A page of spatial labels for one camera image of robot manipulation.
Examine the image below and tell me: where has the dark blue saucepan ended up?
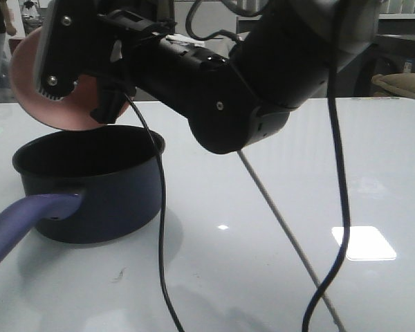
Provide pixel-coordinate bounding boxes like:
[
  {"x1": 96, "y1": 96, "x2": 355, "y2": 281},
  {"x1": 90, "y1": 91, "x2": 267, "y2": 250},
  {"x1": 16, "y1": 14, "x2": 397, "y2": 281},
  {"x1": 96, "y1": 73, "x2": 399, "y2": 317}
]
[{"x1": 0, "y1": 125, "x2": 165, "y2": 263}]

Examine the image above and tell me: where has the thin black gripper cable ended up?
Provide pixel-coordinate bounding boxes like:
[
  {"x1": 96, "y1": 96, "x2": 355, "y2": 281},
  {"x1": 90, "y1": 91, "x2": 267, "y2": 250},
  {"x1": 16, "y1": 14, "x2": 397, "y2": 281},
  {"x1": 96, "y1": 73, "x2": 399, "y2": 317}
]
[{"x1": 103, "y1": 77, "x2": 186, "y2": 332}]

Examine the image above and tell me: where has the dark side table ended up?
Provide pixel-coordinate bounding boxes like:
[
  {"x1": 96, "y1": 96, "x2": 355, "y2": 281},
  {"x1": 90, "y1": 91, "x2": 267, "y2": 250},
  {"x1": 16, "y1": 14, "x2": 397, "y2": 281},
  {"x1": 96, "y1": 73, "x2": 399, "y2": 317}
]
[{"x1": 337, "y1": 35, "x2": 415, "y2": 98}]

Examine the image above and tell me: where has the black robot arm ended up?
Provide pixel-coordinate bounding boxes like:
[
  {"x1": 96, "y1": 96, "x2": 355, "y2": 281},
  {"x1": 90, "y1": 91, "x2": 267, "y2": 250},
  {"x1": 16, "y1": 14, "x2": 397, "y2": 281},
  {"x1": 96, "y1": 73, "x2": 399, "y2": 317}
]
[{"x1": 34, "y1": 1, "x2": 381, "y2": 154}]

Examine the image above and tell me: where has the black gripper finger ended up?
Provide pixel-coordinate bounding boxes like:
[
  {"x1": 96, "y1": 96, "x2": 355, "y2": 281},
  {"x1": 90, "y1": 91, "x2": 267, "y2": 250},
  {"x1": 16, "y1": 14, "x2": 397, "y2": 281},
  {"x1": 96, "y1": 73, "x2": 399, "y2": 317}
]
[{"x1": 34, "y1": 0, "x2": 125, "y2": 102}]

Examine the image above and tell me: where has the pink plastic bowl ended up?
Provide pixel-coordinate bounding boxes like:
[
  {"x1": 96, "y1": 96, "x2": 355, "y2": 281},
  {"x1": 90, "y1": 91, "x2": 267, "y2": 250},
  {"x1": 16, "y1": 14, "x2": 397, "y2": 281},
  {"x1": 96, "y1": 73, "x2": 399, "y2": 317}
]
[{"x1": 9, "y1": 28, "x2": 115, "y2": 131}]

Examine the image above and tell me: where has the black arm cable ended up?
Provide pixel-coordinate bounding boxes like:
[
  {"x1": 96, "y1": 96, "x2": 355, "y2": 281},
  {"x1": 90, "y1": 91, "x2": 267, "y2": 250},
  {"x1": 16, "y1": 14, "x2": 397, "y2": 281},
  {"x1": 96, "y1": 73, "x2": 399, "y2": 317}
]
[{"x1": 301, "y1": 0, "x2": 350, "y2": 332}]

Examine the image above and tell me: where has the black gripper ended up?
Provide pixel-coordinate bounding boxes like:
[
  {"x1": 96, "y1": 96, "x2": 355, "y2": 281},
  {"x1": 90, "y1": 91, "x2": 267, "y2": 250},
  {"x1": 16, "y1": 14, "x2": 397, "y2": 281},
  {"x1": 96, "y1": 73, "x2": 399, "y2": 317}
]
[{"x1": 96, "y1": 9, "x2": 260, "y2": 131}]

